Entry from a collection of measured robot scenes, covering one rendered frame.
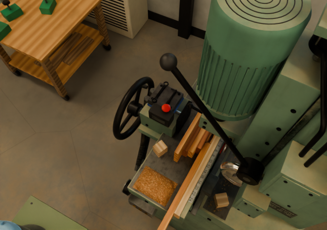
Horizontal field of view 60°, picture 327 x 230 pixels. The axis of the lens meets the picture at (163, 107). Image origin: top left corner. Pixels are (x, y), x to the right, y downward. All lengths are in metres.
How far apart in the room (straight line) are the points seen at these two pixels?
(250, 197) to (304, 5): 0.48
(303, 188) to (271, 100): 0.18
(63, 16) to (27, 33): 0.25
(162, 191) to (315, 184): 0.48
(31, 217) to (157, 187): 0.59
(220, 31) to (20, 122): 1.95
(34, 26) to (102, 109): 0.72
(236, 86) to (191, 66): 1.74
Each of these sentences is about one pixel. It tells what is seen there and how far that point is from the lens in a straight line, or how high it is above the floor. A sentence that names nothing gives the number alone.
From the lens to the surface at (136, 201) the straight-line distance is 1.25.
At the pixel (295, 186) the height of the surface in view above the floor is 1.28.
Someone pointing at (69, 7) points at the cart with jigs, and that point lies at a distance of 2.11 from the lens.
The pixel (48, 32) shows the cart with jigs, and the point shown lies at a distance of 1.98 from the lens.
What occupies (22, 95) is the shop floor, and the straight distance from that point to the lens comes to 2.43.
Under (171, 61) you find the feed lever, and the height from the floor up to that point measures 1.42.
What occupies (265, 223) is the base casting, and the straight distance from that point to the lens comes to 1.10.
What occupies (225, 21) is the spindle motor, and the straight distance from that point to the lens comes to 0.51.
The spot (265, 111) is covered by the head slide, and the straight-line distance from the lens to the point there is 0.66.
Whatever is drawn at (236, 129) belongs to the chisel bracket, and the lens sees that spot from 0.88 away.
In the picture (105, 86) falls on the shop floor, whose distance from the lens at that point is 2.27.
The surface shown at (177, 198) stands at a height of 0.94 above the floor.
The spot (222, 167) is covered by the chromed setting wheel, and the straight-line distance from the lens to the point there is 0.86.
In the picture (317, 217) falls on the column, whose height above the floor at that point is 0.98.
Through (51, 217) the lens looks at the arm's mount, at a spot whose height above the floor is 0.64.
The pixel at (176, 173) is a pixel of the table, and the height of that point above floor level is 0.90.
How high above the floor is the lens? 1.84
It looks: 60 degrees down
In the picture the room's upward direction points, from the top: straight up
